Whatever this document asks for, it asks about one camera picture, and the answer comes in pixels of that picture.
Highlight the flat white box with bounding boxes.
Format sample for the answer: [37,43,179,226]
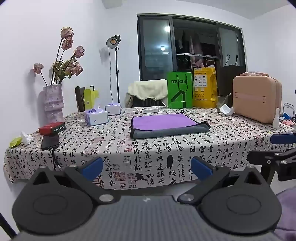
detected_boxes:
[135,107,161,114]

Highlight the black cable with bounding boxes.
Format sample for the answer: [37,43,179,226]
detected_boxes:
[48,147,63,171]

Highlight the pink suitcase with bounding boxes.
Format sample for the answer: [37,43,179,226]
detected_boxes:
[232,75,283,124]

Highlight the black phone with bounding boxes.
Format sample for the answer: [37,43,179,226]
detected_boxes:
[41,134,60,150]

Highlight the green wrapper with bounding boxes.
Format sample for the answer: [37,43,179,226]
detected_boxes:
[9,137,23,148]

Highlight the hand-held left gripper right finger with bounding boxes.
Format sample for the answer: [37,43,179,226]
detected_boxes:
[177,156,268,206]

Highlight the red box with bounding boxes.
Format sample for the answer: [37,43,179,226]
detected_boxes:
[38,122,66,136]

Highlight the dark framed window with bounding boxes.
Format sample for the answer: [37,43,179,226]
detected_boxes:
[137,13,246,82]

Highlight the purple cloth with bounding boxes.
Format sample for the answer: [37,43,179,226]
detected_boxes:
[274,187,296,241]

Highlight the hanging clothes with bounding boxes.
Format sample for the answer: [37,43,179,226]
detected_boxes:
[176,30,220,70]

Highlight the pink cloth on suitcase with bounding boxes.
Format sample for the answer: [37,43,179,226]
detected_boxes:
[240,72,270,77]

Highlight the small white bottle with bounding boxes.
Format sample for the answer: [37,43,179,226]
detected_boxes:
[272,108,281,129]

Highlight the green paper bag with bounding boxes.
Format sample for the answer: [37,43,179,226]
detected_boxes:
[167,72,193,109]

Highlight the yellow plastic bag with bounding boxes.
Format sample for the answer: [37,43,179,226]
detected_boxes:
[192,67,218,109]

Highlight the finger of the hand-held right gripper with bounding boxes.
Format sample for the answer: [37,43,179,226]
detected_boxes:
[270,133,296,144]
[246,150,296,182]

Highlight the crumpled white tissue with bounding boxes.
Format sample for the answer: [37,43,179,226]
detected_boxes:
[20,131,35,144]

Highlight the yellow-green paper bag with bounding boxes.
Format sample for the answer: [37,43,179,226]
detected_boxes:
[83,86,100,111]

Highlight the purple tissue pack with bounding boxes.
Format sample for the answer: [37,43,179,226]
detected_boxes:
[105,103,122,115]
[84,108,109,126]

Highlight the purple towel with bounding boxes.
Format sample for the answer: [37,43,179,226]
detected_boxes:
[131,113,200,131]

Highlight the grey towel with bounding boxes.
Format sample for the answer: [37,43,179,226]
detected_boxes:
[130,120,211,140]

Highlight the calligraphy print tablecloth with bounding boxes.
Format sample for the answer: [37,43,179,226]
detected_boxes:
[3,105,296,190]

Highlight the chair with cream cloth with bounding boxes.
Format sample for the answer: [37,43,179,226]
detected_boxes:
[125,79,168,108]

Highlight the dried pink roses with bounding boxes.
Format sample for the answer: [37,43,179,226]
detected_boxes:
[33,26,86,87]

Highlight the clear glass cup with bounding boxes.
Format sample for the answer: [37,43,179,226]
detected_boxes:
[216,94,232,114]

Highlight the dark brown cabinet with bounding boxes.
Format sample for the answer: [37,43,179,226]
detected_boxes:
[217,65,246,102]

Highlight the black floor lamp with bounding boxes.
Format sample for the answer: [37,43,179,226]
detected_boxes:
[106,35,122,104]

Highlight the black folding chair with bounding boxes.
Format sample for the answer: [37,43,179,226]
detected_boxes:
[281,102,296,126]

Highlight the dark wooden chair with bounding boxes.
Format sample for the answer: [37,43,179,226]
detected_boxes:
[74,86,86,113]

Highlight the pink ribbed vase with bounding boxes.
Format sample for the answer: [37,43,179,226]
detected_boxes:
[43,84,65,124]

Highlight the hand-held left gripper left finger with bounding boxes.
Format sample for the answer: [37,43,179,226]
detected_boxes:
[27,157,115,205]

